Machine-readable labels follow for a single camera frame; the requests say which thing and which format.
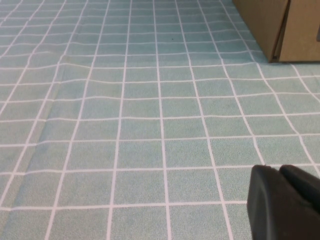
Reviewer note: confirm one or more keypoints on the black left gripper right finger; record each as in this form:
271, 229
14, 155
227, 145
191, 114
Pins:
305, 187

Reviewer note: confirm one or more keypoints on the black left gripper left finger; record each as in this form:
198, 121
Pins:
275, 215

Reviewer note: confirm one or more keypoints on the cardboard shoe box shell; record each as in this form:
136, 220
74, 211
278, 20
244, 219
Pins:
260, 25

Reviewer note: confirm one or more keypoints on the cardboard drawer with window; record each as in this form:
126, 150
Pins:
300, 37

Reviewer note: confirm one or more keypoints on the green white checkered tablecloth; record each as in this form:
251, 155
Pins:
125, 125

